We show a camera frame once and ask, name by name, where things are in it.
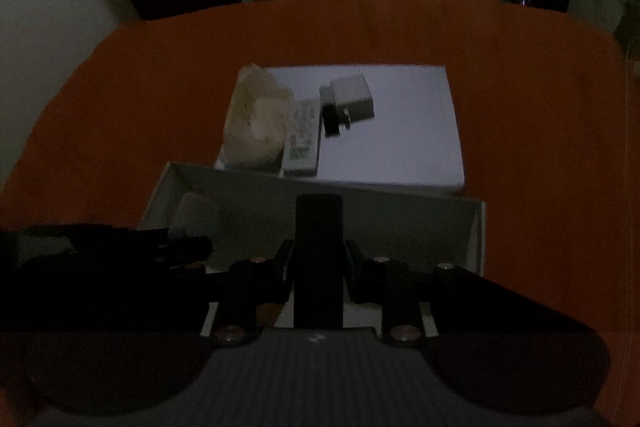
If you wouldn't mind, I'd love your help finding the white box lid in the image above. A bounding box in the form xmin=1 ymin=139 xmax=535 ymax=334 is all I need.
xmin=269 ymin=64 xmax=465 ymax=194

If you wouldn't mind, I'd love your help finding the white remote control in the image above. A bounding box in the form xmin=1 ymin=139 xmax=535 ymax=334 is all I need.
xmin=281 ymin=98 xmax=321 ymax=176

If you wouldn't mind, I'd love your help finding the white power adapter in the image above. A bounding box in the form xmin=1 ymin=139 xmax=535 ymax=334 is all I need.
xmin=330 ymin=74 xmax=374 ymax=128

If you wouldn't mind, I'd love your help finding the clear tube with black clip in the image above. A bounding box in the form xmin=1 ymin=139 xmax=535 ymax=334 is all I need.
xmin=319 ymin=84 xmax=341 ymax=138

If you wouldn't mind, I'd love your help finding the open white cardboard box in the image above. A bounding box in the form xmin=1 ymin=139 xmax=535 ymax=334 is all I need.
xmin=136 ymin=160 xmax=487 ymax=338

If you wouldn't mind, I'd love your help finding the red tablecloth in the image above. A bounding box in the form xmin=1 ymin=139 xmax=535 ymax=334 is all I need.
xmin=1 ymin=0 xmax=639 ymax=426

